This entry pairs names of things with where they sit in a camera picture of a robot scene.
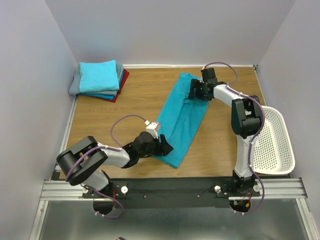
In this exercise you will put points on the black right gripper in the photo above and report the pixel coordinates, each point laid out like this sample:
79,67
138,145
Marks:
195,84

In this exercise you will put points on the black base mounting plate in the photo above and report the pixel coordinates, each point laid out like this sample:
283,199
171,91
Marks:
181,192

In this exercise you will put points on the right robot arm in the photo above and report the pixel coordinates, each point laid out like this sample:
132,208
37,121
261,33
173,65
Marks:
247,121

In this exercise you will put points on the teal t-shirt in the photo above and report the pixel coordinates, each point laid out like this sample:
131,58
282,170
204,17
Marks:
180,118

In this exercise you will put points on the folded red t-shirt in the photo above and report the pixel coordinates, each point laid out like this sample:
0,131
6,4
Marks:
111,98

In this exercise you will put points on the aluminium rail frame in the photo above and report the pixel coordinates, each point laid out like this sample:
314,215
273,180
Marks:
69,212

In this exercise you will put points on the folded light blue t-shirt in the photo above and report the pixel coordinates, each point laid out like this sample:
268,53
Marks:
98,77

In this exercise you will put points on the white perforated laundry basket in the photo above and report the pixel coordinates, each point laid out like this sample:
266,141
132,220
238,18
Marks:
273,153

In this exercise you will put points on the folded grey t-shirt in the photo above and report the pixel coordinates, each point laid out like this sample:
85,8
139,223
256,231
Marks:
75,86

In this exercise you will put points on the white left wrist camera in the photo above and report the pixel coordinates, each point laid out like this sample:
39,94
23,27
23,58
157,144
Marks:
152,128

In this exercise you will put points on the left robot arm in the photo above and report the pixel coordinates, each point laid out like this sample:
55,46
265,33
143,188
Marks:
80,163

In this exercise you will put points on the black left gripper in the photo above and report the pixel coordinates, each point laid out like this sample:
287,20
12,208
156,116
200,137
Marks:
162,148

